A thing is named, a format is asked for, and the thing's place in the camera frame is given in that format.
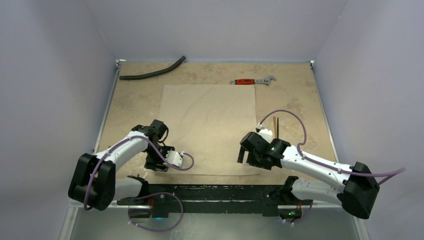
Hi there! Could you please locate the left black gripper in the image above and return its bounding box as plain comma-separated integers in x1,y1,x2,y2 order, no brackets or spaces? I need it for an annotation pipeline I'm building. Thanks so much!
144,144,175,171

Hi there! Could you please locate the beige cloth napkin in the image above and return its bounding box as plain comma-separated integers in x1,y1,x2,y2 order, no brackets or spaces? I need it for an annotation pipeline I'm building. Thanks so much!
159,84,260,176

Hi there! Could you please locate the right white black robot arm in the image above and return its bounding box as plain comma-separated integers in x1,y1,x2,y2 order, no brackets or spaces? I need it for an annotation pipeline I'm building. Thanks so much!
237,132,380,219

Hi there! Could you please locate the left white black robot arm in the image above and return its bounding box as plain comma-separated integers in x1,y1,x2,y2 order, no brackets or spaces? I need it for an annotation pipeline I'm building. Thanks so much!
67,119,175,211

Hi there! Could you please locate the gold spoon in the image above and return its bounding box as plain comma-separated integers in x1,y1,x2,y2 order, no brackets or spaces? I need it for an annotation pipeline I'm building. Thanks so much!
272,116,277,139

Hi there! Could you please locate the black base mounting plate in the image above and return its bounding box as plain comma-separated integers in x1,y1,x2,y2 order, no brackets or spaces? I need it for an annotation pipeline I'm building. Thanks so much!
117,183,311,218

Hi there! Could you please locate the black foam tube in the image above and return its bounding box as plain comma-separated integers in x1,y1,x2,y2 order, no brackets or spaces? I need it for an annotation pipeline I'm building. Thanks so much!
119,55,187,81

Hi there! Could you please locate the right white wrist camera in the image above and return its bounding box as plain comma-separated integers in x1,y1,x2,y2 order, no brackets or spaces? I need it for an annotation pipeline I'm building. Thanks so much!
255,123,273,142

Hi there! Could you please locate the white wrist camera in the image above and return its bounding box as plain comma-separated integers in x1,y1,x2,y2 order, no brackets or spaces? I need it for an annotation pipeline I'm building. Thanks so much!
255,123,273,142
165,150,184,168

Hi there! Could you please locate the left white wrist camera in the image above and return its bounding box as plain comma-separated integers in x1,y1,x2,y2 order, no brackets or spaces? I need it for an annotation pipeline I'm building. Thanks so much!
165,150,184,168

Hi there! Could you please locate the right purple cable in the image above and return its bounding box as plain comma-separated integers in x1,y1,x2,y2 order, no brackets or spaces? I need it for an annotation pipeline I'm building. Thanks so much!
256,109,407,227

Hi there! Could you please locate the purple cable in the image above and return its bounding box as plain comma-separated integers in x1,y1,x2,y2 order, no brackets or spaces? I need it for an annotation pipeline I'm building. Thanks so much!
256,109,407,227
82,135,196,233

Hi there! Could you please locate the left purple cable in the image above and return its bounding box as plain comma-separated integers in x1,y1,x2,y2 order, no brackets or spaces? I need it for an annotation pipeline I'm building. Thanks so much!
82,135,196,233

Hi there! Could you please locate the red handled adjustable wrench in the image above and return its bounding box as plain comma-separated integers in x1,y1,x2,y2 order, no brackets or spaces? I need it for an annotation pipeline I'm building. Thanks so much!
229,75,277,86

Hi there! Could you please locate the aluminium front rail frame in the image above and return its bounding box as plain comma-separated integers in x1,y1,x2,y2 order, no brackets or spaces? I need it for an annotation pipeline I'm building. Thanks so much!
60,184,369,240

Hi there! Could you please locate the left aluminium side rail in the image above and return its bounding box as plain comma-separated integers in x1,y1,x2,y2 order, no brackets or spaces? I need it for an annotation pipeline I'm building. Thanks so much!
92,59,127,153

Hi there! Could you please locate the aluminium side rail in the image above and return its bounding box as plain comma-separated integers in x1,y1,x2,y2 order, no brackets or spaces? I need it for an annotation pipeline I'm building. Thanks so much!
92,59,127,153
308,60,340,163

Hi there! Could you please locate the right aluminium side rail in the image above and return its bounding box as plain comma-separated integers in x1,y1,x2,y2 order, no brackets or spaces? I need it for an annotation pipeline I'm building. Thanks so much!
308,60,340,163

